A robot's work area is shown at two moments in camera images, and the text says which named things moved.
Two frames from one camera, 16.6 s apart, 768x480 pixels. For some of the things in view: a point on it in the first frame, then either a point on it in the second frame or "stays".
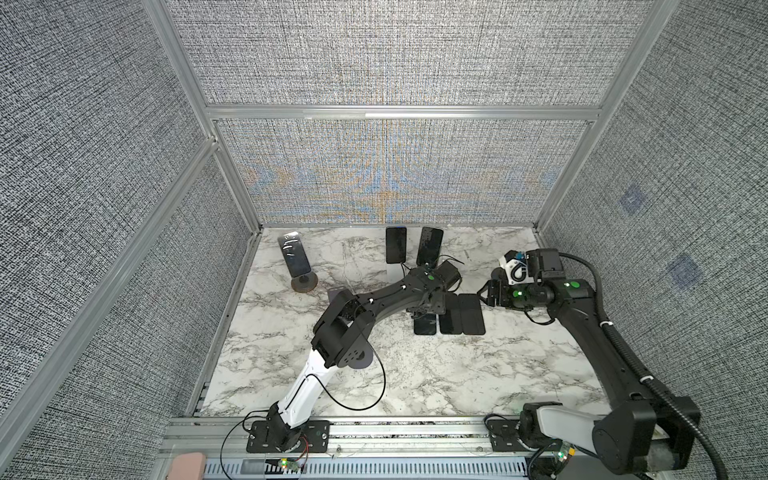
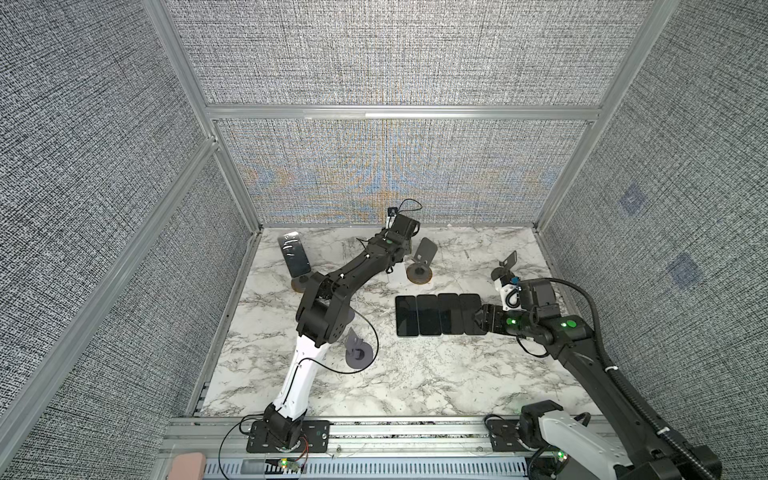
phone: [430, 247] → [406, 316]
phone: [294, 254] stays
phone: [450, 321] stays
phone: [471, 314] stays
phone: [425, 324] stays
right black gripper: [502, 299] → [492, 313]
